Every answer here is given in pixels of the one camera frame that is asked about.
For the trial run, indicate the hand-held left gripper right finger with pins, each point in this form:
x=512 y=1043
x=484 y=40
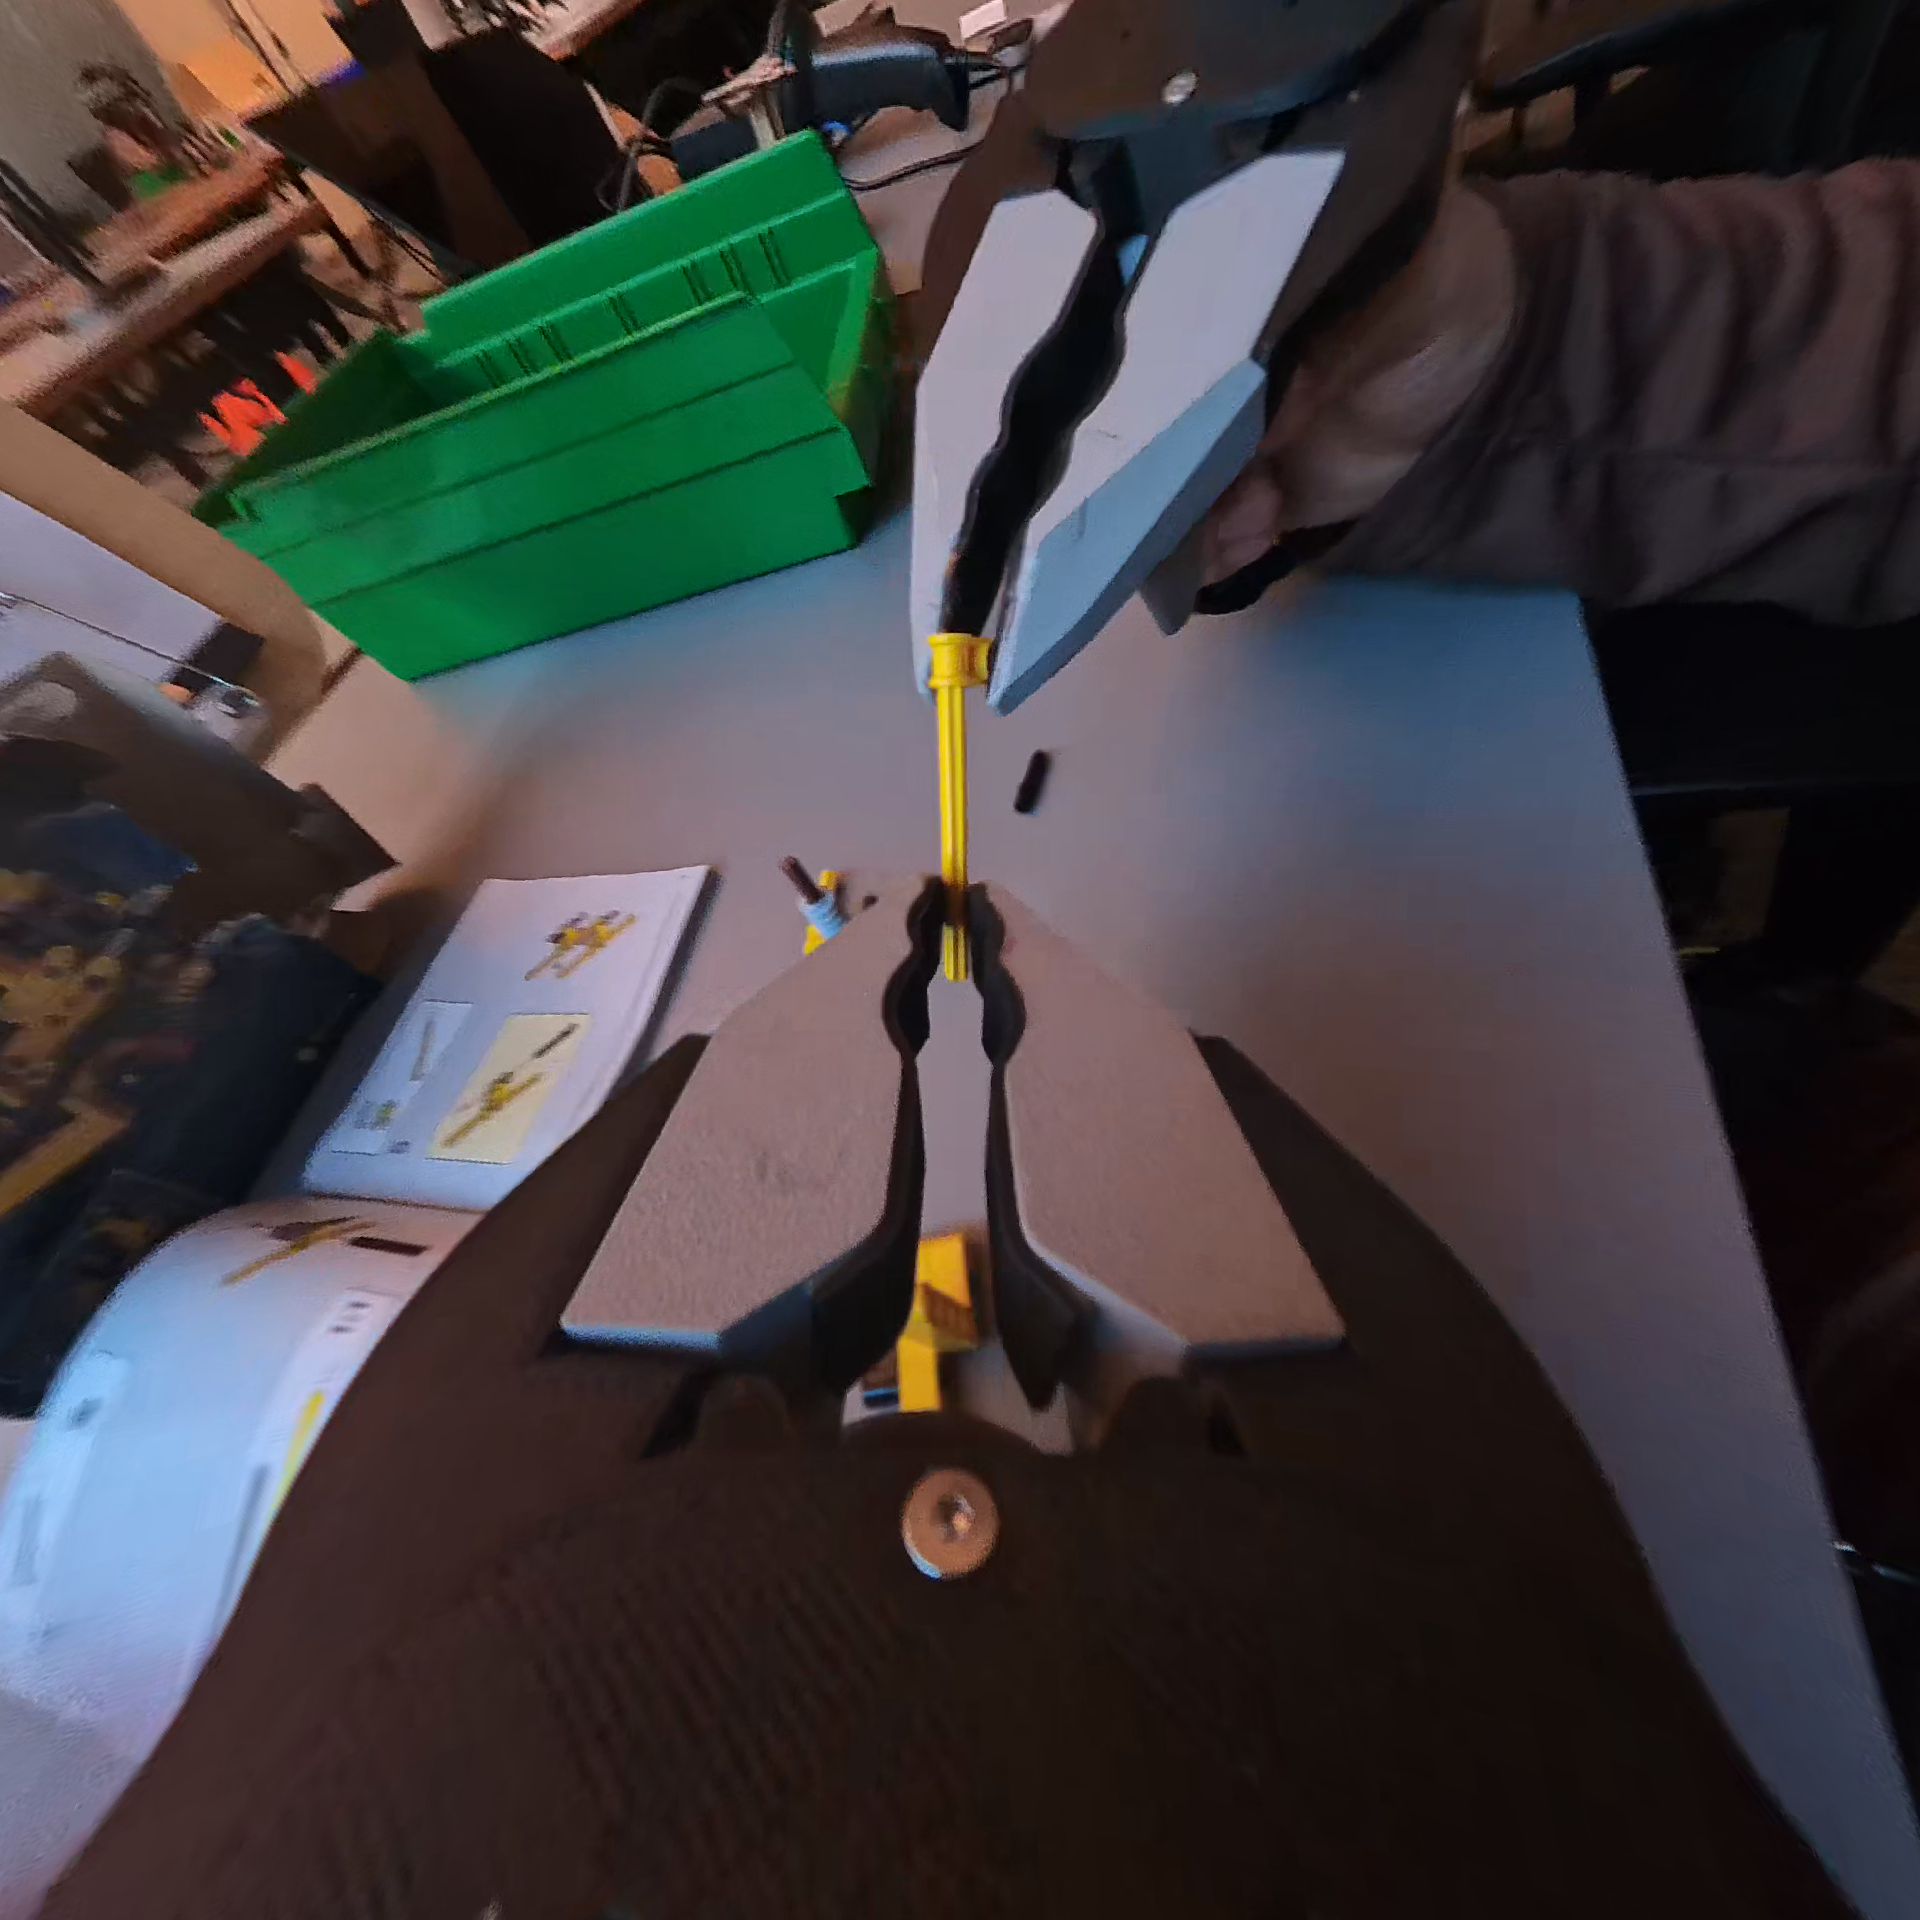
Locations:
x=1140 y=1186

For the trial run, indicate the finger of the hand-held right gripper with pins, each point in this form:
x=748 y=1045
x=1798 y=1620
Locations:
x=973 y=390
x=1155 y=436

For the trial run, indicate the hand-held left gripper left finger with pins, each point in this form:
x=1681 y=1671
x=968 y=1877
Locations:
x=750 y=1156

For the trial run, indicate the yellow lego piece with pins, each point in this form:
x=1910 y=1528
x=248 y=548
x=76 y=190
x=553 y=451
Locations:
x=937 y=1306

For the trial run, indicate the yellow lego axle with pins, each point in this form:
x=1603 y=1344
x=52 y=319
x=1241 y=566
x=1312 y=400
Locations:
x=950 y=781

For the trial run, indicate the person's right forearm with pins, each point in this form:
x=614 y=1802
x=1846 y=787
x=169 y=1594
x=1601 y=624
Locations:
x=1693 y=375

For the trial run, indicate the small yellow lego assembly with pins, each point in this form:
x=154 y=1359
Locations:
x=819 y=908

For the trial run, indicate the lego instruction booklet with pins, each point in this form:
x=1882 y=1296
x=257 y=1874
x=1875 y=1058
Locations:
x=493 y=1021

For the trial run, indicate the black lego pin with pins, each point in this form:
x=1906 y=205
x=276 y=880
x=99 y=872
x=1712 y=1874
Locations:
x=1032 y=783

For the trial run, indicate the lego set box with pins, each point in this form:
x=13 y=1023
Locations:
x=148 y=974

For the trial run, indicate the person's right hand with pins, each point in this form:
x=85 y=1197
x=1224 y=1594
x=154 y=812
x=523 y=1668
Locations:
x=1381 y=405

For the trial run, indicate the black handheld scanner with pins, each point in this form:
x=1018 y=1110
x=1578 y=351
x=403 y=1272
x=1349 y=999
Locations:
x=885 y=67

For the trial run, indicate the green plastic bin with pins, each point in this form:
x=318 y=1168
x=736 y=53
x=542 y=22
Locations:
x=555 y=494

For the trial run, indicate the brown cardboard panel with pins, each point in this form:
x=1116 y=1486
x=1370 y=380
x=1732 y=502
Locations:
x=180 y=524

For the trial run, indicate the white printed poster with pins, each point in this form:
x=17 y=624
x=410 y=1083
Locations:
x=76 y=587

